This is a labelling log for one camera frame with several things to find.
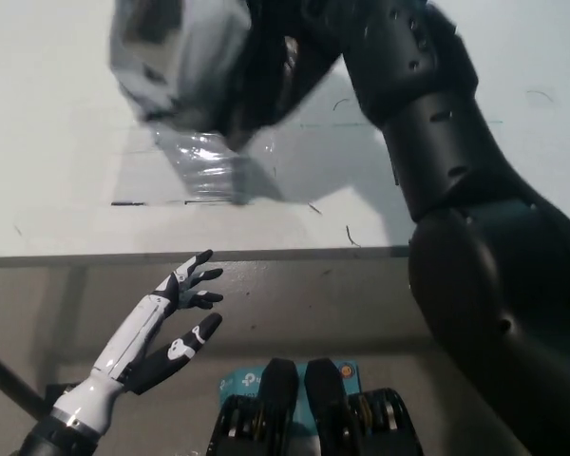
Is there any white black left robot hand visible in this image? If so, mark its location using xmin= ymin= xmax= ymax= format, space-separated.
xmin=91 ymin=249 xmax=225 ymax=396

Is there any black slanted table leg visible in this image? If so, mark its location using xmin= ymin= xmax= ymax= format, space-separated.
xmin=0 ymin=341 xmax=48 ymax=422

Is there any teal printed box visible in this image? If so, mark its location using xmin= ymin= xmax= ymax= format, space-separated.
xmin=217 ymin=359 xmax=363 ymax=456

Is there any black floor tape patch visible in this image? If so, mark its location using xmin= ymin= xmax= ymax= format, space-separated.
xmin=44 ymin=381 xmax=73 ymax=410

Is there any grey black plastic bag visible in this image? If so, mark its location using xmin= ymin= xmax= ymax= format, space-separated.
xmin=107 ymin=0 xmax=344 ymax=154

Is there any shiny transparent tape sheet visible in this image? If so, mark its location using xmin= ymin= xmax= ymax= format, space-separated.
xmin=150 ymin=127 xmax=279 ymax=206

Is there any black ribbed robot body block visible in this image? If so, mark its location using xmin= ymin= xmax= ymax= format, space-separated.
xmin=206 ymin=357 xmax=301 ymax=456
xmin=303 ymin=357 xmax=427 ymax=456

